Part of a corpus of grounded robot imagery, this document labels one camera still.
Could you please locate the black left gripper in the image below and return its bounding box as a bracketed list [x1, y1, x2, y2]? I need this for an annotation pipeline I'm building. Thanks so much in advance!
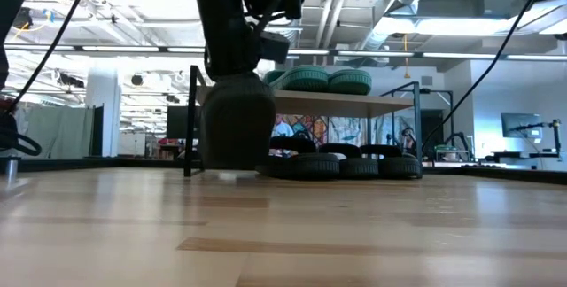
[193, 0, 291, 82]

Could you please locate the long linear ceiling light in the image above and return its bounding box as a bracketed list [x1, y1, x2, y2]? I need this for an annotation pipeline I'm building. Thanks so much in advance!
[0, 43, 567, 62]

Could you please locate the white pillar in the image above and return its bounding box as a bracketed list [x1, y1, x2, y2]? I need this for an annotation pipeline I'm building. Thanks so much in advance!
[85, 72, 121, 159]

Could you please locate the grey curtain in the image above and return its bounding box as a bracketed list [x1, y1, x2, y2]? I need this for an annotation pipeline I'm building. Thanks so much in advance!
[17, 103, 97, 160]

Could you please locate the wooden shelf with black frame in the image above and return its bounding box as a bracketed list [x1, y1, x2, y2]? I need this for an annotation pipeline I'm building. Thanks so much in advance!
[183, 64, 424, 178]

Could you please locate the yellow hanging cord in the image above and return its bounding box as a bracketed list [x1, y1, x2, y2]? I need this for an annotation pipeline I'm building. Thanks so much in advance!
[401, 34, 411, 80]

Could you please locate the black metal background frame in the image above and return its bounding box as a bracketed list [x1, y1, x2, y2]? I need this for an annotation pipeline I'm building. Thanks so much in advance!
[418, 87, 455, 155]

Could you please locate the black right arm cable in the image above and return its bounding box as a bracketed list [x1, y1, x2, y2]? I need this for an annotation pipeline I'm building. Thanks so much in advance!
[420, 0, 555, 147]

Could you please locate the wall monitor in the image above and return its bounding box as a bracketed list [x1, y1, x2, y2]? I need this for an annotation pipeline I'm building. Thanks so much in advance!
[501, 112, 544, 140]

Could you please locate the silver metal post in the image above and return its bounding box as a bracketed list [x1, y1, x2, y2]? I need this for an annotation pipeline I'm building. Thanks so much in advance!
[4, 156, 21, 186]

